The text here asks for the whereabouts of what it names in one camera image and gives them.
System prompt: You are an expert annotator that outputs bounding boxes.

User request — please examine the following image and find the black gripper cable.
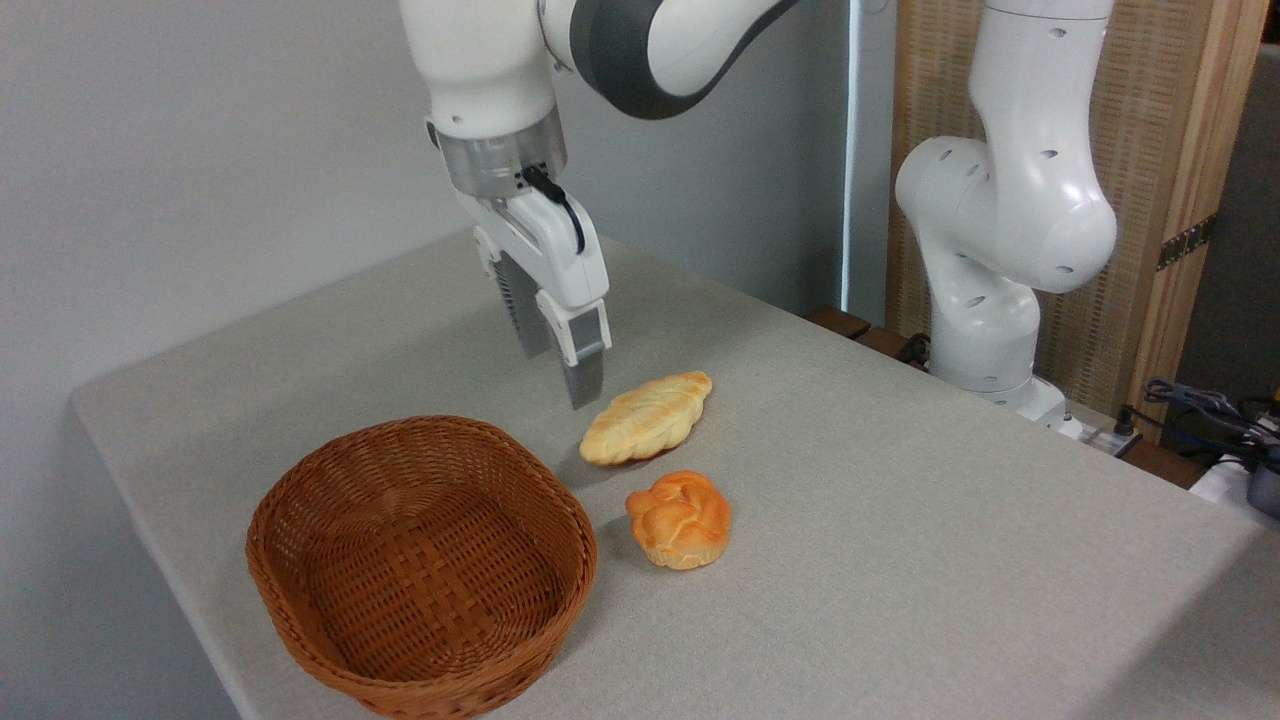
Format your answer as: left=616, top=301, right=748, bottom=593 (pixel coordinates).
left=520, top=164, right=587, bottom=257

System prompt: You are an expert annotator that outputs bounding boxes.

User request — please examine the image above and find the round knotted bread roll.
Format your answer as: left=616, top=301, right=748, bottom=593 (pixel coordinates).
left=625, top=470, right=733, bottom=571

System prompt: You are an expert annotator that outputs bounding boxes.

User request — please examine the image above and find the rattan and wood folding screen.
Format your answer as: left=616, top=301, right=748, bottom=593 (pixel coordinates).
left=886, top=0, right=1271, bottom=441

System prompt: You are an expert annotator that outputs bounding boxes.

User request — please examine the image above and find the long braided bread loaf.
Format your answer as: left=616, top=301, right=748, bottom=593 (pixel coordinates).
left=579, top=371, right=714, bottom=467

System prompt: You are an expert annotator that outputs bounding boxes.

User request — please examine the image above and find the dark brown wooden ledge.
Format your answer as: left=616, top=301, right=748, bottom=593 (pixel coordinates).
left=805, top=305, right=933, bottom=373

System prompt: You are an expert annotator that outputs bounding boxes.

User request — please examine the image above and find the metal screen hinge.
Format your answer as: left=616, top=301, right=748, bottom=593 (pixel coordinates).
left=1157, top=213, right=1218, bottom=272

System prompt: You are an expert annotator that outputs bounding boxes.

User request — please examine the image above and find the brown wicker basket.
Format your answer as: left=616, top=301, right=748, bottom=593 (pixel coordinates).
left=245, top=415, right=599, bottom=720

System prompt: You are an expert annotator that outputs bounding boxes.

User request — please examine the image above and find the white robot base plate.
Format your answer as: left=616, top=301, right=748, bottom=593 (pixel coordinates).
left=1040, top=398, right=1143, bottom=459

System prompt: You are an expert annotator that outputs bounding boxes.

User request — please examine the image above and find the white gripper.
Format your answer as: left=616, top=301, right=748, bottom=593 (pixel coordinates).
left=426, top=120, right=612, bottom=411

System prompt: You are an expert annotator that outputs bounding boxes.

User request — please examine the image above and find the grey box with white cloth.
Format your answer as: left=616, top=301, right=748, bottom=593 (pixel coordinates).
left=1188, top=452, right=1280, bottom=526

